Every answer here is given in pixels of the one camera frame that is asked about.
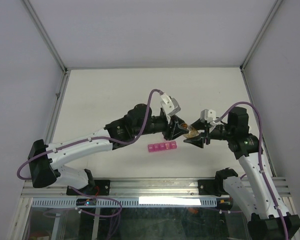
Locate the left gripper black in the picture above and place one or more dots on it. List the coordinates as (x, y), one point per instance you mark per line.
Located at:
(172, 133)

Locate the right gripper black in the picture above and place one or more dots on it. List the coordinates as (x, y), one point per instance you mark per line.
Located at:
(199, 125)

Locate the clear bottle yellow capsules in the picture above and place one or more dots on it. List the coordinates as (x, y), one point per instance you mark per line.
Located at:
(192, 132)

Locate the pink weekly pill organizer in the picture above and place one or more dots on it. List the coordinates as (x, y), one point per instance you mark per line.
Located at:
(162, 146)

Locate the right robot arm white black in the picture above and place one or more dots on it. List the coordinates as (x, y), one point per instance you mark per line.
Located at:
(268, 218)

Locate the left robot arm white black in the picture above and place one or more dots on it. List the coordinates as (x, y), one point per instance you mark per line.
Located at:
(48, 162)

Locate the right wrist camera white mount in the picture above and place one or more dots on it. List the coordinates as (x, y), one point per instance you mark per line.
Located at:
(208, 116)

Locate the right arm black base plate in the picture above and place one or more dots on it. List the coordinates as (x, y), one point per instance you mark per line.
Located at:
(212, 187)

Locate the aluminium mounting rail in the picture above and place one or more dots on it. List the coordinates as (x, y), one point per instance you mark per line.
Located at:
(126, 188)

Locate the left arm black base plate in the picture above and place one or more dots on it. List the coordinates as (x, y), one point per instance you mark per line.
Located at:
(97, 187)

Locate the right aluminium frame post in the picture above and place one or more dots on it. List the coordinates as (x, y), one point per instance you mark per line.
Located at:
(266, 23)

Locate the aluminium frame post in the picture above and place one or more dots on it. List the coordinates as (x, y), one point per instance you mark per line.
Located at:
(44, 34)
(266, 23)

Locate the grey slotted cable duct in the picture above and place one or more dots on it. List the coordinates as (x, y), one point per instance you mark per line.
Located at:
(205, 202)

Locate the left aluminium frame post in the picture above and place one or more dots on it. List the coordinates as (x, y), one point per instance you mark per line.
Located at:
(44, 34)

